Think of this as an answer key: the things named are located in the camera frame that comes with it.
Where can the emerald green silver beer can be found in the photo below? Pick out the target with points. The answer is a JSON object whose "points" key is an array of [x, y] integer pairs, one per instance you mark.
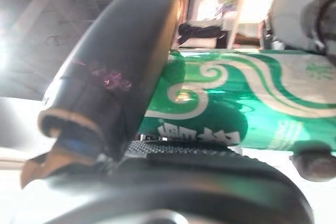
{"points": [[236, 119]]}

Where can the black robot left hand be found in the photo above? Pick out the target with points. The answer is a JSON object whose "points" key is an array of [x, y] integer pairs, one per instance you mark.
{"points": [[118, 51]]}

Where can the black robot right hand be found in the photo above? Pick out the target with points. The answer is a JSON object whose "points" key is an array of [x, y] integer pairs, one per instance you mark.
{"points": [[288, 19]]}

